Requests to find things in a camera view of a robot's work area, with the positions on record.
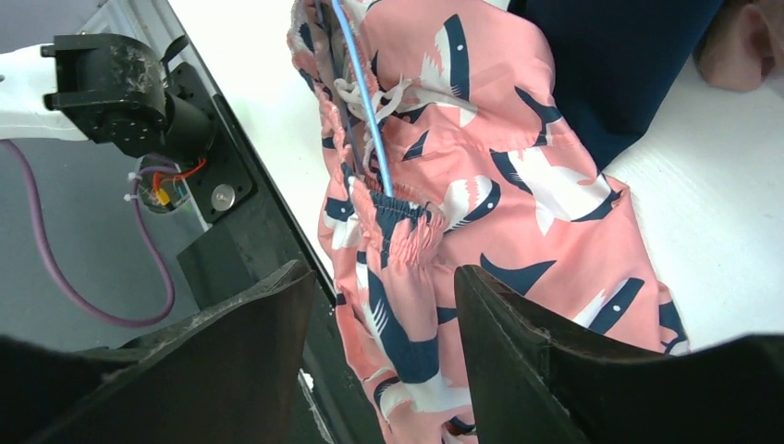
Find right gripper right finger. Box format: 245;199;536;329
455;265;783;443

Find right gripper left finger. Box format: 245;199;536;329
1;261;315;443

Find pink shark print shorts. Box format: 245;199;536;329
288;1;689;443

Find light blue wire hanger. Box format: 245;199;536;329
331;0;395;198

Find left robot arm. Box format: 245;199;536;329
1;33;218;165

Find navy blue shorts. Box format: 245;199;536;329
508;0;722;169

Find dusty pink shorts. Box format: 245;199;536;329
693;0;783;92

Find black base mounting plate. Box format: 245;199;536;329
134;36;393;444

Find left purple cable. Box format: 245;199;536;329
0;139;178;329

